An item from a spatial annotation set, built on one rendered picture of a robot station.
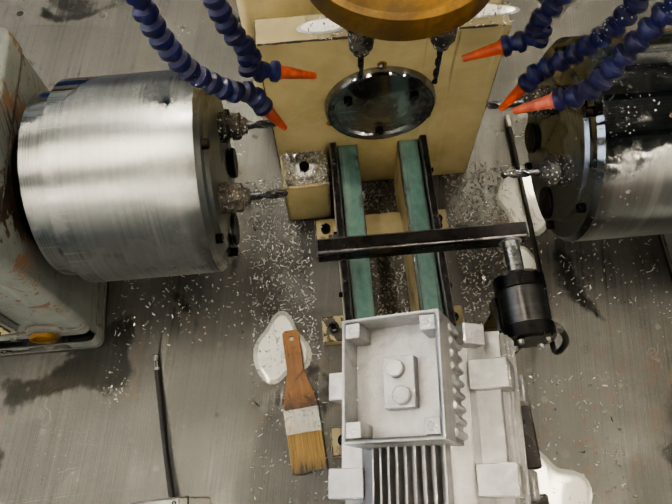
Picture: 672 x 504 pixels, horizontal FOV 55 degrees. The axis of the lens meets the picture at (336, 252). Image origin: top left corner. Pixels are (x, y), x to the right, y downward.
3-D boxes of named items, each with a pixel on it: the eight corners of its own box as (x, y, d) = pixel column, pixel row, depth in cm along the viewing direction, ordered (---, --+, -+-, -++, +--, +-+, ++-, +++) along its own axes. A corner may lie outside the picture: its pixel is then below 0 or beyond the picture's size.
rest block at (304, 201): (287, 188, 106) (279, 149, 95) (329, 185, 106) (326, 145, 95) (289, 221, 104) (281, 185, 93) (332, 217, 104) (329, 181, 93)
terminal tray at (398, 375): (365, 338, 71) (338, 320, 65) (460, 327, 67) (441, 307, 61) (367, 451, 66) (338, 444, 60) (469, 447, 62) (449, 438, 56)
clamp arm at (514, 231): (519, 226, 81) (315, 243, 80) (525, 215, 78) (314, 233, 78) (525, 252, 79) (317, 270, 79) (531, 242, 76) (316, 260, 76)
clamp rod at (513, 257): (499, 242, 79) (502, 235, 77) (515, 240, 79) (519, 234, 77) (511, 304, 76) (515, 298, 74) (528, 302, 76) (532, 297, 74)
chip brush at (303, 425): (273, 334, 97) (273, 332, 96) (306, 328, 97) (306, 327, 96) (292, 477, 89) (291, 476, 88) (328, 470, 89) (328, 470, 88)
